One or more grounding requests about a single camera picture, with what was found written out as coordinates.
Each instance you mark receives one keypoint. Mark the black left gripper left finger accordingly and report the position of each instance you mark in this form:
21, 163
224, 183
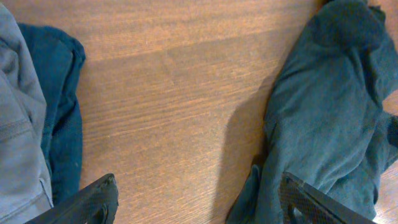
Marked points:
95, 204

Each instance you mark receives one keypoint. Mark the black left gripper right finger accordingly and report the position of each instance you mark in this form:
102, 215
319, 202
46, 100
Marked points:
302, 203

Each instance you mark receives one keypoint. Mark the dark green t-shirt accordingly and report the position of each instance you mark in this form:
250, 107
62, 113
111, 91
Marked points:
325, 122

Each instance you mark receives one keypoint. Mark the grey folded garment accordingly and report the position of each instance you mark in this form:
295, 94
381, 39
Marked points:
26, 190

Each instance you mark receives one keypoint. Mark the navy blue folded garment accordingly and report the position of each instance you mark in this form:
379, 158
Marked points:
58, 59

